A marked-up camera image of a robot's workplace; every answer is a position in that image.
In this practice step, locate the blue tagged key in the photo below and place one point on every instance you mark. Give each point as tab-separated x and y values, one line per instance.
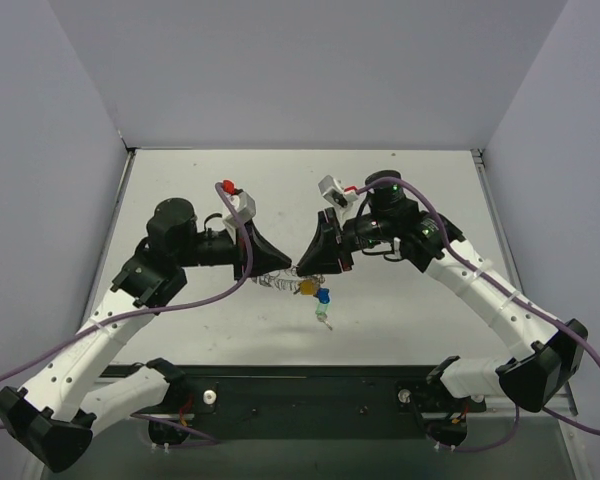
323	295

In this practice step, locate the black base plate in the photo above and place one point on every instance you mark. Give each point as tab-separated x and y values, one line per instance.
311	402

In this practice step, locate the green tagged key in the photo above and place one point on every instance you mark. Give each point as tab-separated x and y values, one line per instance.
321	314

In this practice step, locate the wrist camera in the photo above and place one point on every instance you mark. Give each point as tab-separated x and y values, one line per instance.
341	198
243	204

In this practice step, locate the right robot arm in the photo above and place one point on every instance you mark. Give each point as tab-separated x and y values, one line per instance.
542	357

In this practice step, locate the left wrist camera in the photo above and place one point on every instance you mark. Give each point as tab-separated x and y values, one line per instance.
243	204

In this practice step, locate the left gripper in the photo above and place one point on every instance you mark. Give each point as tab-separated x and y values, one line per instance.
241	250

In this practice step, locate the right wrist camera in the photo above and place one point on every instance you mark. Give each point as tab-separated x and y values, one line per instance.
341	198

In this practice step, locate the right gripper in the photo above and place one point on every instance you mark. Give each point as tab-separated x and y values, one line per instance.
340	242

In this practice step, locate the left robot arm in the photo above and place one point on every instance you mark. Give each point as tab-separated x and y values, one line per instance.
56	413

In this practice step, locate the metal disc with keyrings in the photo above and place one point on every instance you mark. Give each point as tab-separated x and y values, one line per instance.
285	280

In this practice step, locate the yellow tagged key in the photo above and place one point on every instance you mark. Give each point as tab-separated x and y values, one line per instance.
307	287

